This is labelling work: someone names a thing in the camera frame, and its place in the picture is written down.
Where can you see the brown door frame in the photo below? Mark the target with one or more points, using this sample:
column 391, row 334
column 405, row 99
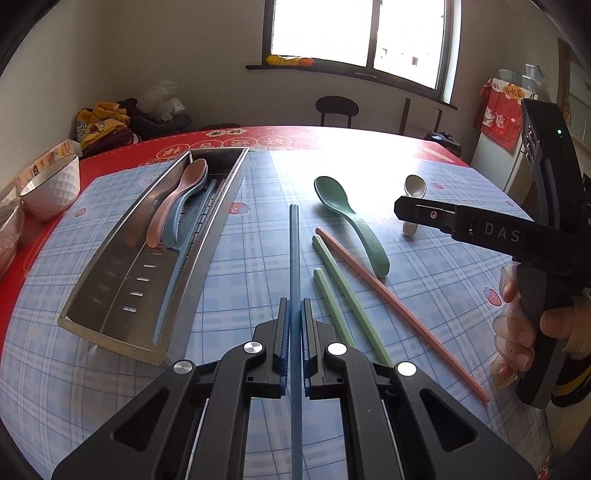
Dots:
column 563, row 78

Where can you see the blue spoon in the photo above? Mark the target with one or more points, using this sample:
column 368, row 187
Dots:
column 173, row 226

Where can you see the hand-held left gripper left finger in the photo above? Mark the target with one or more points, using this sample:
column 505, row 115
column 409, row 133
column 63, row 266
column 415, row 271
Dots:
column 284, row 369

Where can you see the stainless steel utensil tray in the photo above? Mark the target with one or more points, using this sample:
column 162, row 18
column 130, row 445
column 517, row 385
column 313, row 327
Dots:
column 115, row 286

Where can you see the red printed cloth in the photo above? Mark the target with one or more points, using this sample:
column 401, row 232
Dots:
column 498, row 115

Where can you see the white plastic bag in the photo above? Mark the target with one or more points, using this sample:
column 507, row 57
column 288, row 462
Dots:
column 159, row 97

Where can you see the dark framed window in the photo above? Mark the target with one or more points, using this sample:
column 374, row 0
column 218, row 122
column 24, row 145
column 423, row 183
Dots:
column 323, row 27

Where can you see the green spoon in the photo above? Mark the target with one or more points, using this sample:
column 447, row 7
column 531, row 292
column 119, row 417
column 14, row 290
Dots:
column 332, row 189

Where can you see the dark clothes pile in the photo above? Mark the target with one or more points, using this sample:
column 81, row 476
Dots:
column 157, row 124

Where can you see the red printed tablecloth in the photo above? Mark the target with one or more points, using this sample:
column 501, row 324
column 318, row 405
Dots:
column 346, row 138

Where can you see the blue chopstick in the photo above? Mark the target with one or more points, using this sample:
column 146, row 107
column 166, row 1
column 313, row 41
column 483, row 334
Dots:
column 184, row 263
column 294, row 258

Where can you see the white refrigerator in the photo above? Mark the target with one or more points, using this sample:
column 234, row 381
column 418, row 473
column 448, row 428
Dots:
column 494, row 157

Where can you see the black round stool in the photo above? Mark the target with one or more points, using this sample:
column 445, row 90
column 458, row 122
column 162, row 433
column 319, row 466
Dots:
column 337, row 106

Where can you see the clear glass bowl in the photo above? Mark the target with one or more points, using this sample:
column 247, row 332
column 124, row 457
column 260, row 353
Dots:
column 9, row 230

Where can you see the green chopstick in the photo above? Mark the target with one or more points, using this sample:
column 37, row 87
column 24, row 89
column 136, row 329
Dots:
column 330, row 300
column 341, row 281

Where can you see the person's right hand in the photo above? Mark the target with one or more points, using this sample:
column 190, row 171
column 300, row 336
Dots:
column 512, row 332

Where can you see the pink spoon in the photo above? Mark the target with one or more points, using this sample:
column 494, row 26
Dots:
column 184, row 184

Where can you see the white dimpled bowl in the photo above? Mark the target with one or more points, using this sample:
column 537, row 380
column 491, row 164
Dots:
column 55, row 189

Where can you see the yellow printed bag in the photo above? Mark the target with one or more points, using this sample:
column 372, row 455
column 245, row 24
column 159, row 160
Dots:
column 97, row 120

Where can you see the beige spoon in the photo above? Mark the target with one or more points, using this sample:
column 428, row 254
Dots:
column 414, row 184

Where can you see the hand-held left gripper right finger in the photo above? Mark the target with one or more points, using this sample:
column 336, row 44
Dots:
column 308, row 369

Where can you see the clear plastic container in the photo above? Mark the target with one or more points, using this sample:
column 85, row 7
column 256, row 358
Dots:
column 510, row 78

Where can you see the dark rice cooker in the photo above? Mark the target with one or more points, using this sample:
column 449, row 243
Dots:
column 443, row 138

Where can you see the pink chopstick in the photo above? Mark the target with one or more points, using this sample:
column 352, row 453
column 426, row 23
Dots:
column 392, row 300

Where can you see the yellow snack packet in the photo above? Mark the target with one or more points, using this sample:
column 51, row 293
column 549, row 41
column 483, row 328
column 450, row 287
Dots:
column 284, row 60

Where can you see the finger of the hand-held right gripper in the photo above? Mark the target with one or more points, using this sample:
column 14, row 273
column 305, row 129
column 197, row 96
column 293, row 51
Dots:
column 425, row 213

